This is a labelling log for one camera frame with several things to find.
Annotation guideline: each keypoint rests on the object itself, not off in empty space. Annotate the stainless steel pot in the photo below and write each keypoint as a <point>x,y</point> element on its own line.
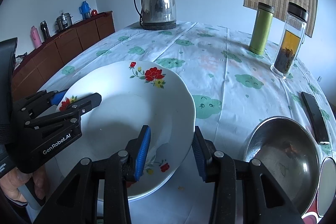
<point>63,20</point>

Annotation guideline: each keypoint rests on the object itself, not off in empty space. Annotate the pink thermos bottle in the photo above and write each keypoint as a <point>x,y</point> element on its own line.
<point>36,36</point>

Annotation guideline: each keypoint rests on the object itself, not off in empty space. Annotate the stainless steel electric kettle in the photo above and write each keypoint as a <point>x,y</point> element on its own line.
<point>157,1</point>

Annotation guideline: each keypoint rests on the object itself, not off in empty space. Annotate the black kettle base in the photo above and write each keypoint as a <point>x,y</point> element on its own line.
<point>157,26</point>

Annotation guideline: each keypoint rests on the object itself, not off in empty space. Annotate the white plate with red flowers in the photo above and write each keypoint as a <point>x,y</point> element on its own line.
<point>126,113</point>

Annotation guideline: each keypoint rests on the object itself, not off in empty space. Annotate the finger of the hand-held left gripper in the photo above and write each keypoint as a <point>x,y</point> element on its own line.
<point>59,98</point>
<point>89,102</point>

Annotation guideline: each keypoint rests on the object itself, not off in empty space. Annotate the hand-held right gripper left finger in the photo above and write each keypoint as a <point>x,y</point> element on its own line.
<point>143,153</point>

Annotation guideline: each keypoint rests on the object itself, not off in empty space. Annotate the green thermos flask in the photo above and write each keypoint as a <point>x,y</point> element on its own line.
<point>260,29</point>

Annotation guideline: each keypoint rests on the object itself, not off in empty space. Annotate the white enamel bowl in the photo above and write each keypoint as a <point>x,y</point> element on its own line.
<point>328,187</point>

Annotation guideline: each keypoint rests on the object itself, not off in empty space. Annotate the blue thermos jug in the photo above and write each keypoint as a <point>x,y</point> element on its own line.
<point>85,10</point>

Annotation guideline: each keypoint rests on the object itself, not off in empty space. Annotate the brown wooden sideboard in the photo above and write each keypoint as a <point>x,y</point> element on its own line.
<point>65,43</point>

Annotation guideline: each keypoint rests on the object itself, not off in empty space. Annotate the glass tea bottle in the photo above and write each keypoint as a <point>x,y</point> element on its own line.
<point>288,43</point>

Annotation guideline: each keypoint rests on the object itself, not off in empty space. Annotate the person's left hand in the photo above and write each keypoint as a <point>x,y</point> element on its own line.
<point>10,187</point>

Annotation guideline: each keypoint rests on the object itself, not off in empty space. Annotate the black thermos bottle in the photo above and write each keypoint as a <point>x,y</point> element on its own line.
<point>45,29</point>

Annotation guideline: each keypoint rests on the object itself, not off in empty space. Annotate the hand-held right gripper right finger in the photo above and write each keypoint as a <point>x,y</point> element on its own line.
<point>199,158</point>

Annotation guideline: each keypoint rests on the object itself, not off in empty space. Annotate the black smartphone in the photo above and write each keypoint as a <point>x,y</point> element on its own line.
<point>315,119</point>

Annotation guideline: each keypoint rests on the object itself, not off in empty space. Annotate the small red ornament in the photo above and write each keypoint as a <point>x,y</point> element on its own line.
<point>94,13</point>

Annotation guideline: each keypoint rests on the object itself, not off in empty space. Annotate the stainless steel bowl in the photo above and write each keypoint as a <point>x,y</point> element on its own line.
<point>283,161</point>

